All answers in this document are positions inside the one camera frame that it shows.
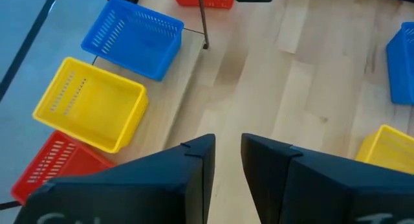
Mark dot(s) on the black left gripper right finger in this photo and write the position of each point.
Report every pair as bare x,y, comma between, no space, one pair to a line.
323,191

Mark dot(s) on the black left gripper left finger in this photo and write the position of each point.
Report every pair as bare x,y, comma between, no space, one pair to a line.
129,198

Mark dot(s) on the yellow plastic basket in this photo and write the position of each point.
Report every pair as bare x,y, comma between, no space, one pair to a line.
93,107
388,149

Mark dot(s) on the blue plastic basket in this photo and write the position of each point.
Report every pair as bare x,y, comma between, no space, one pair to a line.
402,72
139,42

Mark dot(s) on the black metal wooden shelf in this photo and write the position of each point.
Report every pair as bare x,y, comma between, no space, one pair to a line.
168,97

